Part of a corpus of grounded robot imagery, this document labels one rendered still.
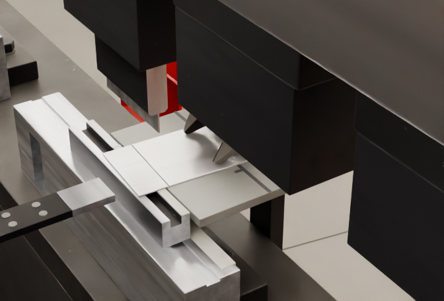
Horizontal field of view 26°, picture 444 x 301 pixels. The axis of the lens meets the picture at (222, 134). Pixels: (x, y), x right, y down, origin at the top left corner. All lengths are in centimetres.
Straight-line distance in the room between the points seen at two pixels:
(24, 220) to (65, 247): 18
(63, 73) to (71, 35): 209
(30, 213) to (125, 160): 12
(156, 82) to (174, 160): 15
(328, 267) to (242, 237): 134
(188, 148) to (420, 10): 83
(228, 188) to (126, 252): 12
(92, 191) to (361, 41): 76
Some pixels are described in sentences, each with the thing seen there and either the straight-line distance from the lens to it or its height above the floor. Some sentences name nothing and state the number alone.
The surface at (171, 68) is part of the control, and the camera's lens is 167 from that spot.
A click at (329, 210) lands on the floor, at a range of 259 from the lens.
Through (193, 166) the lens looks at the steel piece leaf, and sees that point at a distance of 96.
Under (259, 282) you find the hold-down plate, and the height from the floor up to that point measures 91.
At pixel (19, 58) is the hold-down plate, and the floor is 91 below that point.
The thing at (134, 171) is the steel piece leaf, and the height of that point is 100.
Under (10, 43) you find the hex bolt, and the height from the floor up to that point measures 92.
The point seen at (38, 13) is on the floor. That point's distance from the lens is 369.
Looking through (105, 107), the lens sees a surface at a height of 87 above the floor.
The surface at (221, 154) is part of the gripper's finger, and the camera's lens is 96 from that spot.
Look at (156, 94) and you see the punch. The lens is 85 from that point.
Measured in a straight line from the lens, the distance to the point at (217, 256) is 90.
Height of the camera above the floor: 154
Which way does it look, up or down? 32 degrees down
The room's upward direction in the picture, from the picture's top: straight up
